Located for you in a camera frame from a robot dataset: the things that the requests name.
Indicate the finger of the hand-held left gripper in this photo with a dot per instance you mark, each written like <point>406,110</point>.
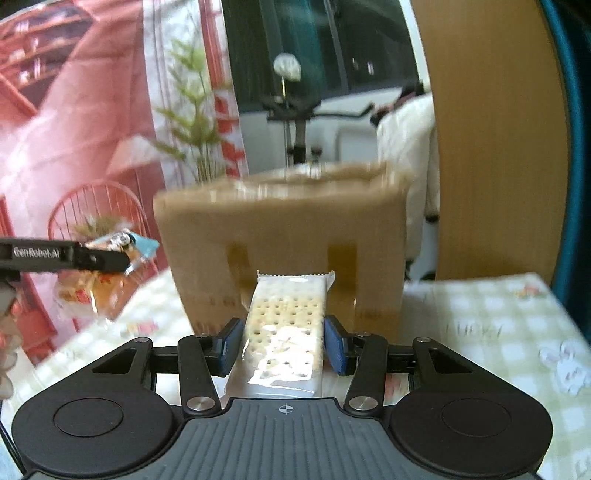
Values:
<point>55,256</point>

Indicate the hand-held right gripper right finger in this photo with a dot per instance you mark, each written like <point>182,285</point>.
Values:
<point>335,345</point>

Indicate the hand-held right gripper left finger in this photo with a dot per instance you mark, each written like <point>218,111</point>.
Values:
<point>231,345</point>

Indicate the white cracker packet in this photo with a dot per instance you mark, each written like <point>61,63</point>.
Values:
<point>286,323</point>

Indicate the clear cake packet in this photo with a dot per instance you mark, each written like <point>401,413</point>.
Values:
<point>92,295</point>

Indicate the person's left hand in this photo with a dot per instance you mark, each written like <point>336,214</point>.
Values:
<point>7,369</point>

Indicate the checkered bunny print tablecloth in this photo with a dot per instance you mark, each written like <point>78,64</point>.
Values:
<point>485,323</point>

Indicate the white quilted jacket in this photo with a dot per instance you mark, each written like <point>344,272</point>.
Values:
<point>411,152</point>

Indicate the black exercise bike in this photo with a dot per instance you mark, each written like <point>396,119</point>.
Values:
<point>300,134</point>

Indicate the dark garment with pink stripe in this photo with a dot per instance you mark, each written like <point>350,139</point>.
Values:
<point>406,99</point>

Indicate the wooden panel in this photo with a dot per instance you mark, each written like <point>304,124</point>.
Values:
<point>498,138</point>

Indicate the white-capped thin pole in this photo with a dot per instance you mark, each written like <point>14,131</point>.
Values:
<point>287,65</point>

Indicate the red printed wall backdrop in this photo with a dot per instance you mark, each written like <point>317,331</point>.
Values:
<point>92,115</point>

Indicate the dark window with frame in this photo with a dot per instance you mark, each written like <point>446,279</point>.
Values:
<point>360,41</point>

